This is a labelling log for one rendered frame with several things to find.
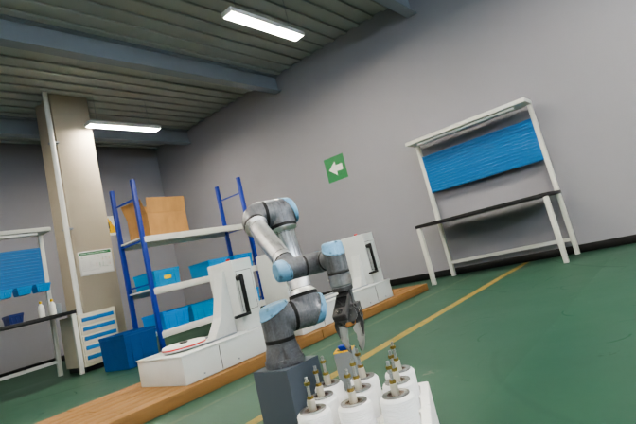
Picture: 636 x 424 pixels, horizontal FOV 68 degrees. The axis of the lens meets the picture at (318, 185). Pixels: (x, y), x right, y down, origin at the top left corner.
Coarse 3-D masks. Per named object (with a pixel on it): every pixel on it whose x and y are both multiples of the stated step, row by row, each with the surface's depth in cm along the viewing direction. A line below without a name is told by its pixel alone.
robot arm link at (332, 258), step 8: (336, 240) 157; (328, 248) 156; (336, 248) 156; (320, 256) 161; (328, 256) 156; (336, 256) 155; (344, 256) 157; (328, 264) 156; (336, 264) 155; (344, 264) 156; (328, 272) 156; (336, 272) 154; (344, 272) 155
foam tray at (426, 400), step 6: (420, 384) 152; (426, 384) 151; (420, 390) 147; (426, 390) 146; (420, 396) 142; (426, 396) 141; (432, 396) 153; (420, 402) 141; (426, 402) 135; (432, 402) 144; (426, 408) 131; (432, 408) 136; (420, 414) 129; (426, 414) 127; (432, 414) 130; (378, 420) 131; (426, 420) 122; (432, 420) 123
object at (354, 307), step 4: (340, 288) 154; (344, 288) 154; (348, 288) 154; (352, 288) 156; (340, 292) 156; (344, 292) 156; (352, 292) 161; (352, 296) 159; (352, 300) 158; (352, 304) 154; (356, 304) 155; (360, 304) 159; (352, 308) 153; (356, 308) 153; (360, 308) 158; (352, 312) 153; (356, 312) 152; (348, 316) 153; (352, 316) 152; (356, 316) 152; (348, 320) 153; (352, 320) 152; (344, 324) 153
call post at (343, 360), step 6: (354, 348) 171; (336, 354) 167; (342, 354) 167; (348, 354) 166; (354, 354) 169; (336, 360) 167; (342, 360) 167; (348, 360) 166; (354, 360) 166; (342, 366) 167; (348, 366) 166; (342, 372) 166; (348, 372) 166; (342, 378) 166
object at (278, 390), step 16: (288, 368) 168; (304, 368) 172; (320, 368) 178; (256, 384) 175; (272, 384) 170; (288, 384) 165; (272, 400) 170; (288, 400) 165; (304, 400) 168; (272, 416) 170; (288, 416) 165
